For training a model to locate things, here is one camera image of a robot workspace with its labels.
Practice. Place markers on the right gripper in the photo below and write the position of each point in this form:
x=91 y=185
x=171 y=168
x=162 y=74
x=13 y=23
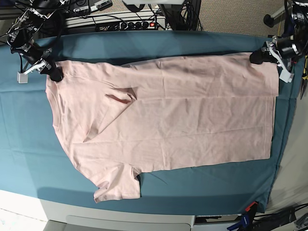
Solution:
x=42 y=62

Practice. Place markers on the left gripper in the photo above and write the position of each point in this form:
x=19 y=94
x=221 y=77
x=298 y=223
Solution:
x=279 y=50

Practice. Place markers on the pink T-shirt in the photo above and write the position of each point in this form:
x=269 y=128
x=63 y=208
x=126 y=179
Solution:
x=115 y=122

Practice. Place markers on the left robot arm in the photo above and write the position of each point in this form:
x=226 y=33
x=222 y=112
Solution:
x=295 y=13

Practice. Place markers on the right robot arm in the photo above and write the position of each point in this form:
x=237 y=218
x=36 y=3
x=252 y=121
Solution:
x=20 y=38

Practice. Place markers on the black chair caster wheel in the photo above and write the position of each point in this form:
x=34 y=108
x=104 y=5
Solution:
x=269 y=20

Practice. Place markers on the teal table cloth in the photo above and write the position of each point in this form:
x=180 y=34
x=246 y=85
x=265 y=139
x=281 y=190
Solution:
x=33 y=163

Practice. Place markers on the white power strip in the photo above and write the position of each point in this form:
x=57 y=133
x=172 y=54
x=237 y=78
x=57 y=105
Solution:
x=151 y=24

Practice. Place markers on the blue black clamp bottom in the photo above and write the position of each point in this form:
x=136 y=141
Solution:
x=246 y=221

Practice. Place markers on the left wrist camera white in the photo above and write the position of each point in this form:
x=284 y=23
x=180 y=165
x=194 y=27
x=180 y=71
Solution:
x=286 y=75

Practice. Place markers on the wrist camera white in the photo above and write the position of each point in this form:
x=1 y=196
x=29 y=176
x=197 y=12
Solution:
x=22 y=78
x=286 y=75

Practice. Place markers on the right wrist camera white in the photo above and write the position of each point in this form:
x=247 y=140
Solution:
x=22 y=78

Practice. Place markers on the yellow handled pliers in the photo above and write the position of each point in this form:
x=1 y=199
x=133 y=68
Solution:
x=304 y=82

